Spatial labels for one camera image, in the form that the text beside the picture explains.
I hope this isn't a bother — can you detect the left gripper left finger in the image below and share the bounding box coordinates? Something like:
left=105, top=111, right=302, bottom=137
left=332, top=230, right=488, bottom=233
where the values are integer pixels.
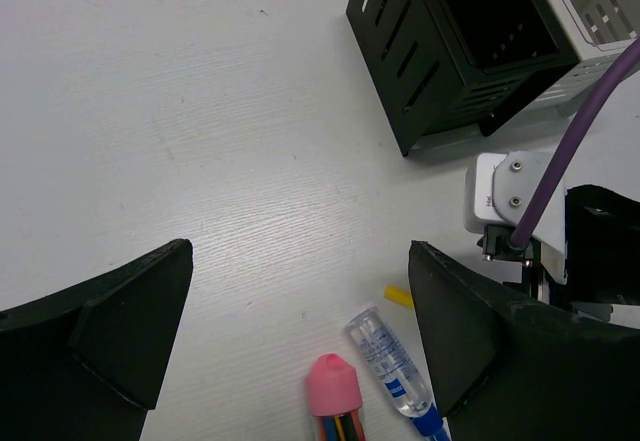
left=1, top=239, right=193, bottom=440

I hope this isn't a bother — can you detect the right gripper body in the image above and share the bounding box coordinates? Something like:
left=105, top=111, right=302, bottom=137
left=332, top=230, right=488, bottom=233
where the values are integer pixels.
left=519, top=185, right=639, bottom=321

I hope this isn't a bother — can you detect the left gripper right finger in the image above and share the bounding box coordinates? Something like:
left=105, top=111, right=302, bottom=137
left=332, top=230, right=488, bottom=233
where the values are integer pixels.
left=408, top=241, right=639, bottom=440

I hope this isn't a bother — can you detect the blue correction tape pen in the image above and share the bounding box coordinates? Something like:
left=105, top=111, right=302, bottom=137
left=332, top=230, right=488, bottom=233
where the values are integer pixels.
left=345, top=307, right=451, bottom=440

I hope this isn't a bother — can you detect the pink glue stick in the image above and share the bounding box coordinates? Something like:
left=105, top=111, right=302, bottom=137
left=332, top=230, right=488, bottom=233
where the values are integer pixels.
left=304, top=353, right=366, bottom=441

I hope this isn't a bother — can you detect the white slotted pen holder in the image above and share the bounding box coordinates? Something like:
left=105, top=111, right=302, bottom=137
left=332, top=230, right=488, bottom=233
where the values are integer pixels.
left=524, top=0, right=639, bottom=116

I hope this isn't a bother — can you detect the black slotted pen holder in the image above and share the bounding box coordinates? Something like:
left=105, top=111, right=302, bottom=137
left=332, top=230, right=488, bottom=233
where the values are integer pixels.
left=346, top=0, right=578, bottom=154

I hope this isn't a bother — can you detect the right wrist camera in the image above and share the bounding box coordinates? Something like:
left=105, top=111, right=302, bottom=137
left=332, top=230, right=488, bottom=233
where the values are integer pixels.
left=463, top=151, right=567, bottom=285

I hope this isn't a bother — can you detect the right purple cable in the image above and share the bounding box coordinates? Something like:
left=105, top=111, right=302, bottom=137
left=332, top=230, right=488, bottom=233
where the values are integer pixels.
left=509, top=35, right=640, bottom=252

